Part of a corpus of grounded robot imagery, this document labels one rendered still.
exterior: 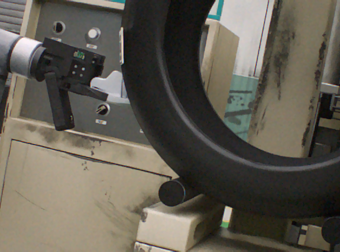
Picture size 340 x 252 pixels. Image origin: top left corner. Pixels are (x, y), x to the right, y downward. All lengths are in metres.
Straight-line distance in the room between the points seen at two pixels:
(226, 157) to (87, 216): 0.90
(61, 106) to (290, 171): 0.46
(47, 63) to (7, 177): 0.74
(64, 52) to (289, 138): 0.51
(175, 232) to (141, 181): 0.74
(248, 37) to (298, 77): 9.03
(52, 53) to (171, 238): 0.42
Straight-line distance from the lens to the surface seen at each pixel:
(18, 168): 2.12
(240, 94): 10.51
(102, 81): 1.37
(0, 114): 8.60
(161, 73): 1.23
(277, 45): 1.60
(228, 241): 1.46
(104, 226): 2.03
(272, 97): 1.60
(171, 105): 1.23
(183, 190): 1.26
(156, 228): 1.27
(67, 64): 1.39
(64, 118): 1.40
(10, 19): 11.10
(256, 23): 10.64
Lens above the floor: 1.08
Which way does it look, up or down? 3 degrees down
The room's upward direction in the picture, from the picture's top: 11 degrees clockwise
